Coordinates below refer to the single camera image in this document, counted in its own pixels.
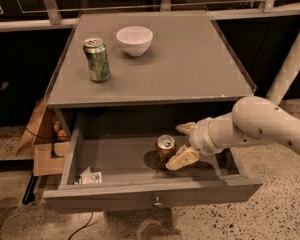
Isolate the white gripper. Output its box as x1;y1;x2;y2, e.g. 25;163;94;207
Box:
166;117;223;171

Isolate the orange soda can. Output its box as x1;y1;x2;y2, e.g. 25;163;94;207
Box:
156;135;176;170

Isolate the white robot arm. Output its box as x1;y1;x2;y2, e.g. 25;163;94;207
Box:
166;31;300;170

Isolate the round metal drawer knob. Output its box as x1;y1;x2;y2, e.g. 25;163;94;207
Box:
153;197;163;208

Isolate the open grey top drawer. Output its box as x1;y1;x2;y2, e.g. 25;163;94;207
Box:
43;114;262;213

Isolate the grey cabinet with counter top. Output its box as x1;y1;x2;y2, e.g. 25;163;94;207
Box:
45;11;257;142

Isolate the white paper packet in drawer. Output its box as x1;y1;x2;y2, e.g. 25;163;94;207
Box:
79;168;102;184

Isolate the green soda can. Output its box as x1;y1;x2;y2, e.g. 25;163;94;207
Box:
83;37;110;82

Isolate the white ceramic bowl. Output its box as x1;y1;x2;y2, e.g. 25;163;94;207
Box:
116;26;153;57

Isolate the brown cardboard box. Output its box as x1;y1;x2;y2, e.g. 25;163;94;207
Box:
17;97;70;176

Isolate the black bar on floor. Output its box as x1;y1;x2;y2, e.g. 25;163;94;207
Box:
22;175;38;205

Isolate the black cable on floor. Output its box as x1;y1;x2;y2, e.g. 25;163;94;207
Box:
67;211;95;240

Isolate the metal railing frame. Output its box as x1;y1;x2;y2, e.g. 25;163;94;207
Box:
0;0;300;34

